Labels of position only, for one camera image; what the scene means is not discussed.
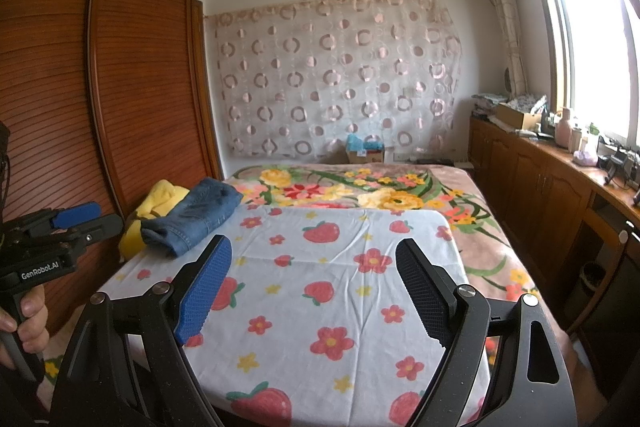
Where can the person's leg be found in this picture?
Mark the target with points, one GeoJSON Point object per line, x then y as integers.
{"type": "Point", "coordinates": [587, 377]}

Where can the dark waste bin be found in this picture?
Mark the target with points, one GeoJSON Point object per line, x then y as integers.
{"type": "Point", "coordinates": [595, 282]}

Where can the strawberry and flower printed sheet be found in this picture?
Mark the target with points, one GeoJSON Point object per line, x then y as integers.
{"type": "Point", "coordinates": [325, 267]}

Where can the window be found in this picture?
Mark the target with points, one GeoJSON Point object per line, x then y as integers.
{"type": "Point", "coordinates": [590, 32]}

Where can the long wooden cabinet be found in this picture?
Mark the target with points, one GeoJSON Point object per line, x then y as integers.
{"type": "Point", "coordinates": [530, 177]}

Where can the person's left hand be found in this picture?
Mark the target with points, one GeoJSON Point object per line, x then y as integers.
{"type": "Point", "coordinates": [35, 314]}

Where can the wooden slatted wardrobe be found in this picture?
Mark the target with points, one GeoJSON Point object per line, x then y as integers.
{"type": "Point", "coordinates": [125, 82]}

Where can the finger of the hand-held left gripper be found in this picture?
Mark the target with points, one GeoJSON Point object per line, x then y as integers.
{"type": "Point", "coordinates": [77, 214]}
{"type": "Point", "coordinates": [100, 227]}

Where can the stack of folded cloths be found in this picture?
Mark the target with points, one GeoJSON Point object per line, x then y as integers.
{"type": "Point", "coordinates": [487, 102]}

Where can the blue denim pants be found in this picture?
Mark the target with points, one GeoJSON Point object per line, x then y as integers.
{"type": "Point", "coordinates": [200, 212]}

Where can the small cardboard box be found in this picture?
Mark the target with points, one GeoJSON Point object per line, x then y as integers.
{"type": "Point", "coordinates": [367, 157]}

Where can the open cardboard box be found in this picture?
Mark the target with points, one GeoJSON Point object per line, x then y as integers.
{"type": "Point", "coordinates": [517, 117]}

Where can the pink bottle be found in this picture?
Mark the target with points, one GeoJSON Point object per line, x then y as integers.
{"type": "Point", "coordinates": [565, 132]}

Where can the circle patterned sheer curtain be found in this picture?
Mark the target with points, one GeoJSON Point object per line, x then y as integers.
{"type": "Point", "coordinates": [325, 82]}

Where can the yellow plush toy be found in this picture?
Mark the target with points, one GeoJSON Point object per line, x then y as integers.
{"type": "Point", "coordinates": [160, 197]}

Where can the checked window curtain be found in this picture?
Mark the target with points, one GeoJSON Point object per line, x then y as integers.
{"type": "Point", "coordinates": [505, 17]}

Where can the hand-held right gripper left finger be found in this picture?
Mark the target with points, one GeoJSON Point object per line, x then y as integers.
{"type": "Point", "coordinates": [205, 292]}

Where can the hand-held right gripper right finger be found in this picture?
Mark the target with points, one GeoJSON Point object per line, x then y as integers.
{"type": "Point", "coordinates": [425, 292]}

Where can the floral blanket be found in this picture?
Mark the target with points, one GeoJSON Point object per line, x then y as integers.
{"type": "Point", "coordinates": [350, 187]}

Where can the black camera rig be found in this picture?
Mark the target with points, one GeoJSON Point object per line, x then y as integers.
{"type": "Point", "coordinates": [620, 167]}

